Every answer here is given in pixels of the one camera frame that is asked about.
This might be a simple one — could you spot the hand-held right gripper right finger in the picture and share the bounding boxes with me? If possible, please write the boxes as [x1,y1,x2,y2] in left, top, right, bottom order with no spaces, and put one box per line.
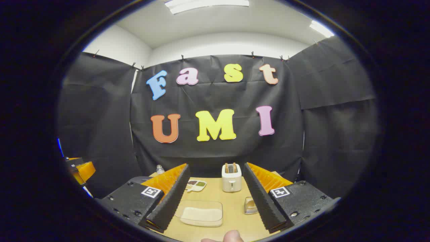
[243,162,340,234]

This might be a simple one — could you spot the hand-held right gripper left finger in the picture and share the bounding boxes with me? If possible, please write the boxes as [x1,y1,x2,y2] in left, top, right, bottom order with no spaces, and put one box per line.
[95,163,191,233]

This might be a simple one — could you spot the clear chopstick holder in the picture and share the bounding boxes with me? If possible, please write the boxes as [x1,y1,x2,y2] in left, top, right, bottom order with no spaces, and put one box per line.
[244,197,258,215]

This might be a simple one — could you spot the divided white bean dish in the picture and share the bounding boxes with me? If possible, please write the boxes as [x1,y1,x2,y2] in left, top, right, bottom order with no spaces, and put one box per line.
[185,180,207,192]

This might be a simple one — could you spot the white toaster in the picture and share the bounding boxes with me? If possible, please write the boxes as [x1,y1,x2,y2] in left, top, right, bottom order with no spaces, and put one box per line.
[221,163,242,193]

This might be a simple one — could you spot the clear plastic container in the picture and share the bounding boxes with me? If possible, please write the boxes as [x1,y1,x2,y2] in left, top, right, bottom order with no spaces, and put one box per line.
[175,200,223,228]

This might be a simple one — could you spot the black backdrop cloth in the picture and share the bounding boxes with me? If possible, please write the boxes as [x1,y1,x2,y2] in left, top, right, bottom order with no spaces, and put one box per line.
[57,35,380,199]

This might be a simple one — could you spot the ceiling light panel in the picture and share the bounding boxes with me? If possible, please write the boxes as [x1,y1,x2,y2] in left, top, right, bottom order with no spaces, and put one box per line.
[309,20,335,38]

